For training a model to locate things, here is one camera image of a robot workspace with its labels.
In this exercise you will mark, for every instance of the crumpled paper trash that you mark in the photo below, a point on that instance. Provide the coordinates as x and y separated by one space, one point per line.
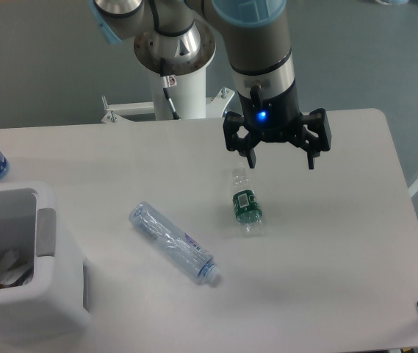
15 269

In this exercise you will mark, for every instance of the clear blue plastic bottle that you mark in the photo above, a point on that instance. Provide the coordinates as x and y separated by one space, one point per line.
183 251

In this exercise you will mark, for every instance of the green label plastic bottle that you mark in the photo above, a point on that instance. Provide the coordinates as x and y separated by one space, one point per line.
247 211

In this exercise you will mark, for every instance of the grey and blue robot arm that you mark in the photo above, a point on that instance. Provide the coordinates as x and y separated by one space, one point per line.
255 34

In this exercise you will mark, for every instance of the white trash can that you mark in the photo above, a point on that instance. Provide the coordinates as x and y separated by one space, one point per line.
43 271

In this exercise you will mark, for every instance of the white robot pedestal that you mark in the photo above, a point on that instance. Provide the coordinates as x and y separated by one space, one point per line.
176 67

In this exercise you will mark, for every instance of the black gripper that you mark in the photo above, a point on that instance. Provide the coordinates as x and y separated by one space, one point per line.
277 120

